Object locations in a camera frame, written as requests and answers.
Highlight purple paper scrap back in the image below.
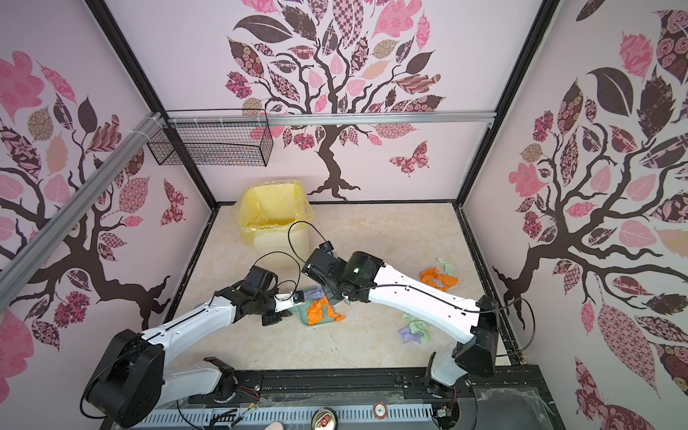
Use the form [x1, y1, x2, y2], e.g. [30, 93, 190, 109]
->
[304, 286, 326, 300]

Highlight purple paper scrap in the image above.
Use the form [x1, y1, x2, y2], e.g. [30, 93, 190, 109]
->
[304, 286, 326, 300]
[398, 326, 424, 344]

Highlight green plastic dustpan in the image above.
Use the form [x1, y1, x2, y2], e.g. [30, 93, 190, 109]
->
[292, 287, 345, 327]

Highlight orange paper scrap back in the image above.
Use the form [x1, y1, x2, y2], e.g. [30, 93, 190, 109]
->
[306, 298, 345, 326]

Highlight orange paper scrap pile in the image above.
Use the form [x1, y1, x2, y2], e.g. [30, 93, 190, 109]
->
[420, 267, 459, 292]

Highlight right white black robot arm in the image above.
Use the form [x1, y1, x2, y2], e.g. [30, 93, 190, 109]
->
[302, 242, 500, 387]

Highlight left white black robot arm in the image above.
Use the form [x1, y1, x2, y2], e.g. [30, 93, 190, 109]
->
[80, 266, 303, 428]

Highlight purple paper scrap front right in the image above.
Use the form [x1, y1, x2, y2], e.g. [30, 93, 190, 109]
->
[398, 326, 424, 344]

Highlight green paper scrap front right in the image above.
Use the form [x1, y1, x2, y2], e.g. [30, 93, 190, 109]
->
[402, 314, 429, 345]

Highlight cream trash bin yellow bag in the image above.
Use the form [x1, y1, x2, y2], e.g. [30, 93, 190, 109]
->
[238, 180, 315, 271]

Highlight light green scrap right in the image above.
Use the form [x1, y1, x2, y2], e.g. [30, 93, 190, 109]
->
[437, 257, 454, 276]

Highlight metal can top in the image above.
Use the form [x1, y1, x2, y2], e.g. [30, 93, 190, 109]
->
[311, 408, 339, 430]

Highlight red white round sticker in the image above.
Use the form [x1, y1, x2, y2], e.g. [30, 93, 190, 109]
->
[373, 402, 388, 420]

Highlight grey slotted cable duct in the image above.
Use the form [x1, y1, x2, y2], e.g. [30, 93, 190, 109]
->
[135, 404, 436, 429]

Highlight black wire basket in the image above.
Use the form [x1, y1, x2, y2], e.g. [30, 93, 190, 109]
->
[147, 107, 274, 168]

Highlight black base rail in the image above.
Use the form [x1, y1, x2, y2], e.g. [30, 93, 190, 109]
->
[157, 365, 564, 429]

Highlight aluminium rail back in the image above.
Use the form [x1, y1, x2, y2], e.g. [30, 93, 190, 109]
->
[168, 110, 496, 126]

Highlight aluminium rail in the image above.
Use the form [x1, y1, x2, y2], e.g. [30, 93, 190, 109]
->
[1, 112, 164, 309]
[168, 110, 496, 126]

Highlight aluminium rail left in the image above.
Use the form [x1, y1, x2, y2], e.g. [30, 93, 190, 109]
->
[1, 112, 164, 309]

